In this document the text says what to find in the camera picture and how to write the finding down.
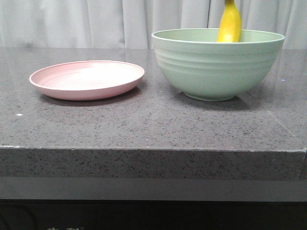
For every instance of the pink plate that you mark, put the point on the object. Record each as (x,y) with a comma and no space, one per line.
(87,80)

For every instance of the white curtain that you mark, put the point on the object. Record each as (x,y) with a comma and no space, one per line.
(130,23)

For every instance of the green ribbed bowl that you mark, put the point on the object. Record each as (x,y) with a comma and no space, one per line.
(194,62)

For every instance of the yellow banana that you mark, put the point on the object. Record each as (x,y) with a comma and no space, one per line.
(230,23)

